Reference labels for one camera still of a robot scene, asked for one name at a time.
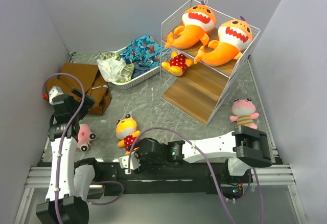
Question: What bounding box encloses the pink frog plush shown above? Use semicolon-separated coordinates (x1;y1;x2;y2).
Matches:
77;124;97;152
229;98;259;129

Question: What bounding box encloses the yellow frog plush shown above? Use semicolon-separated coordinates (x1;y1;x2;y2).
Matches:
115;114;141;154
161;51;194;76

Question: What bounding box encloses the large orange shark plush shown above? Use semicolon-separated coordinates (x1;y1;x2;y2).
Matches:
165;0;217;50

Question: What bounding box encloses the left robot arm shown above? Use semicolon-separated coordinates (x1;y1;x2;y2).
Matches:
36;86;102;223

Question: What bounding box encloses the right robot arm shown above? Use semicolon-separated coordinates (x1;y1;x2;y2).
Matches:
126;126;272;183

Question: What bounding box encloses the brown garment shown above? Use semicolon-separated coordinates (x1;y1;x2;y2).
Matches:
45;63;111;115

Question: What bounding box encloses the white green cloth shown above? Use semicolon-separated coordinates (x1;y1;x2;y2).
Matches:
97;52;135;83

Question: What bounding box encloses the white laundry basket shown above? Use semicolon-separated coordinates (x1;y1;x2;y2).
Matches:
111;49;172;90

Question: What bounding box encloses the blue patterned cloth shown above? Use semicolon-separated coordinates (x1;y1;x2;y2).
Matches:
119;35;164;79

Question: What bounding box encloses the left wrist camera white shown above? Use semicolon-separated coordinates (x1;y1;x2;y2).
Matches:
42;86;63;105

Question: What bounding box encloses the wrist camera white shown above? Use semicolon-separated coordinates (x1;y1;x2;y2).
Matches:
119;152;141;174
42;86;63;105

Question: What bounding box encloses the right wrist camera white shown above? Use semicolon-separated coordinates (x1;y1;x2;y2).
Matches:
119;152;141;174

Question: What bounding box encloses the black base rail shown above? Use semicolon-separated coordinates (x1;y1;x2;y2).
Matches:
84;161;253;196

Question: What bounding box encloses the white wire wooden shelf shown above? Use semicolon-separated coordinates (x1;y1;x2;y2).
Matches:
161;0;260;124

